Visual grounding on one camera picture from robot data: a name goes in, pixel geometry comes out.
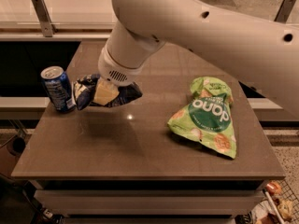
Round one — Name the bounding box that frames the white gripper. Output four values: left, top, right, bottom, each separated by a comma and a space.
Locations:
93, 46, 142, 105

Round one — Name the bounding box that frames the blue chip bag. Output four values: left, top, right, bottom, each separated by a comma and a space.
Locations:
73, 74, 143, 110

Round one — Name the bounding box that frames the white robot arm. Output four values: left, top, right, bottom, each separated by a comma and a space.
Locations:
98, 0, 299, 116

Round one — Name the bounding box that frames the blue pepsi can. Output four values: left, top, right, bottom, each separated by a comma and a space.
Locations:
40, 66, 75, 113

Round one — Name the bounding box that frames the green chip bag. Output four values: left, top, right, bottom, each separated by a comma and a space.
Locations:
167, 77, 236, 159

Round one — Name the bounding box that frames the left metal railing bracket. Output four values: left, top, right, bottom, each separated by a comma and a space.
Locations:
31, 0, 55, 37

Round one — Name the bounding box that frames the metal railing bracket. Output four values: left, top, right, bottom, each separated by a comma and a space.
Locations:
275, 0, 297, 23
31, 0, 55, 37

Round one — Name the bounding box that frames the right metal railing bracket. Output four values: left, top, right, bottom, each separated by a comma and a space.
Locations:
275, 0, 297, 23

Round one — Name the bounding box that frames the wire basket with snacks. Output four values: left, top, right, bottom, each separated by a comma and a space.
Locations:
235, 180, 299, 224

